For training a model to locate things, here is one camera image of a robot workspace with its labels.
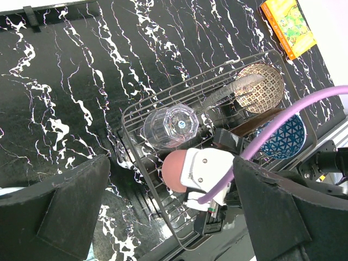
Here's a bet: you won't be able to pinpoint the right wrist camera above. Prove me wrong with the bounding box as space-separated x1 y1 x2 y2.
180 148 234 217

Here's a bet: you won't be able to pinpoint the red floral plate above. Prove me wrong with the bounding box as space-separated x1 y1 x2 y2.
231 108 284 136

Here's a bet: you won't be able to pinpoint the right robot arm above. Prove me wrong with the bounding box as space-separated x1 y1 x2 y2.
194 128 347 236

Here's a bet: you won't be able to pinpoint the blue and red patterned bowl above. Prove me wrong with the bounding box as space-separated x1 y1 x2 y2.
258 114 307 160

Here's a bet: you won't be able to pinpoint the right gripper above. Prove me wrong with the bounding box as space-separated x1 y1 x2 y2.
184 128 248 235

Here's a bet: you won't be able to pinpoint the black wire dish rack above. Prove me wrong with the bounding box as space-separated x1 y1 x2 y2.
119 49 318 251

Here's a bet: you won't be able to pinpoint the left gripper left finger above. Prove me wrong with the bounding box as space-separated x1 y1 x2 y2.
1 154 110 260

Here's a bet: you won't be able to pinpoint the orange paperback book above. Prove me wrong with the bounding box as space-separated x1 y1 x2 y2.
260 0 316 60

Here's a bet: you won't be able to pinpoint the light blue headphones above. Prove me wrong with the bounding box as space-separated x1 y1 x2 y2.
0 187 24 196

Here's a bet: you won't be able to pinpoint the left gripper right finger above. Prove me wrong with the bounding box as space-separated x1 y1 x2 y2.
233 157 347 260

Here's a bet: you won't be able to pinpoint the clear glass plate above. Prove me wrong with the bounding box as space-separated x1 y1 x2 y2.
202 73 265 111

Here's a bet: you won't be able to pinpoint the clear plastic tumbler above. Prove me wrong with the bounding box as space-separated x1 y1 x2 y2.
143 104 200 150

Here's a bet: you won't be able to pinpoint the brown patterned bowl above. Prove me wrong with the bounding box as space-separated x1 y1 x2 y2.
234 63 284 114

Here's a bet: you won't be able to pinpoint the pink plastic cup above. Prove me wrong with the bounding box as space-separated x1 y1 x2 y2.
161 150 187 193

